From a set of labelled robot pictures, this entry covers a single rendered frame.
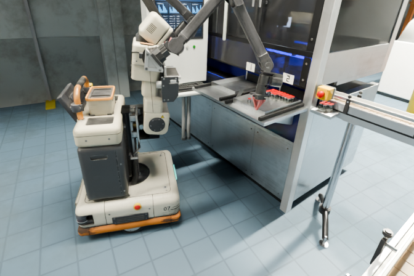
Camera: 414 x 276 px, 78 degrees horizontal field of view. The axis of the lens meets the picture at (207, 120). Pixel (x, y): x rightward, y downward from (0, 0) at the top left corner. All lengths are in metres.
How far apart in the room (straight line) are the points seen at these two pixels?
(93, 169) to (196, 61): 1.16
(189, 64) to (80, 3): 2.36
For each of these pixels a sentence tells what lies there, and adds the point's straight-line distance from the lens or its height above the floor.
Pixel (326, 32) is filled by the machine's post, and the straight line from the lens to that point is 1.60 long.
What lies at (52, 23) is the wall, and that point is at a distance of 4.19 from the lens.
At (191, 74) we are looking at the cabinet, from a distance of 2.21.
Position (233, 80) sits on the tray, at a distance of 2.05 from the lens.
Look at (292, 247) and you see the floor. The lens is 1.98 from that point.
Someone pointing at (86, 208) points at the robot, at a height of 0.27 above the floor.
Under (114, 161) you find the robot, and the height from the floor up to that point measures 0.58.
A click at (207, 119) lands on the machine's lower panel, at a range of 2.53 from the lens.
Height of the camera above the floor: 1.48
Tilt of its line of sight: 26 degrees down
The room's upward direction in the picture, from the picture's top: 2 degrees clockwise
